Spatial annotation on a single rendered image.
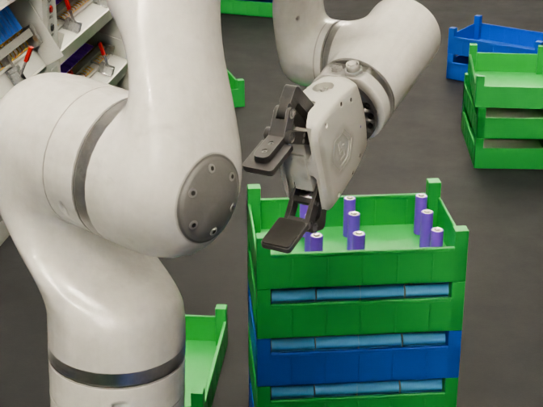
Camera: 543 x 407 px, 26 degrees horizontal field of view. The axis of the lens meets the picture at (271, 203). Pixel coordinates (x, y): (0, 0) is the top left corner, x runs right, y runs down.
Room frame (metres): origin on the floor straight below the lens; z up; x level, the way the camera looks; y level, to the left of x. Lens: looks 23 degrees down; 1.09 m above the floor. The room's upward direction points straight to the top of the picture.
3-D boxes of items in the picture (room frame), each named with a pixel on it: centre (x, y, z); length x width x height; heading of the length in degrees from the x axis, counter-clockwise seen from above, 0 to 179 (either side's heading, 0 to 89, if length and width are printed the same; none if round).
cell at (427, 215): (1.60, -0.23, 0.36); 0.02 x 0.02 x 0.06
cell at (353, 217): (1.59, -0.12, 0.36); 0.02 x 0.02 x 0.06
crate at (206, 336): (1.74, 0.19, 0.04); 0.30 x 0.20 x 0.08; 175
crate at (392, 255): (1.59, -0.12, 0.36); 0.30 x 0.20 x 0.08; 95
